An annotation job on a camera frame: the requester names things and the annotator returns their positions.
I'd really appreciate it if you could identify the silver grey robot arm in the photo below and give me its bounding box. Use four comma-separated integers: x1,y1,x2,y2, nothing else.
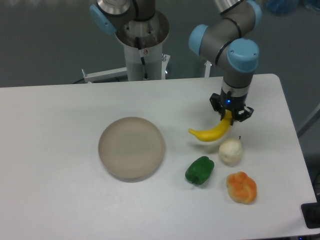
89,0,262,122

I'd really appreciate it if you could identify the white metal post right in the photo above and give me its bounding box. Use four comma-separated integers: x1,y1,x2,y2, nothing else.
204,60,215,78

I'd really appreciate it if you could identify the white toy garlic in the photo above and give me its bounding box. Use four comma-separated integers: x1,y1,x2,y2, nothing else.
218,138,243,167

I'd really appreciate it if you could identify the black cable on pedestal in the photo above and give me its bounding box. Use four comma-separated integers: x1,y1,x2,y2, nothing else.
134,36,149,81

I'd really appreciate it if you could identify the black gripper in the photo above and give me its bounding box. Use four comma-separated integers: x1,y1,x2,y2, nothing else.
209,91,254,125

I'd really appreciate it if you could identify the black device at table edge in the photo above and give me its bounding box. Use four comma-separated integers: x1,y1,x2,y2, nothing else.
301,202,320,229

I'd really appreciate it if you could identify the yellow toy banana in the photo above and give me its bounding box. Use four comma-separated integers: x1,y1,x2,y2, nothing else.
188,110,233,142

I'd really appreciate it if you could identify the beige round plate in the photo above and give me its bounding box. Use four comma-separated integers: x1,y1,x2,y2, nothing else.
98,116,165,181

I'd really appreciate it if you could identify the green toy bell pepper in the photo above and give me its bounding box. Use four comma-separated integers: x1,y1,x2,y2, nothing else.
184,156,215,186

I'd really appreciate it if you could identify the orange toy bread roll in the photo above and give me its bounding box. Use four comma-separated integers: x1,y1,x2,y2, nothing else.
226,171,257,205

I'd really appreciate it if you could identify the blue plastic bag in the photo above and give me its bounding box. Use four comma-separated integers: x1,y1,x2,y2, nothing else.
262,0,320,16

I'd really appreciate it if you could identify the white metal bracket left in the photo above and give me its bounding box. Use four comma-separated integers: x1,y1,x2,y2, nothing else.
81,67,127,83

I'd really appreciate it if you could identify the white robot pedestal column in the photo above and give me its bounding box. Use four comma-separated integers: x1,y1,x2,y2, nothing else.
113,12,171,82

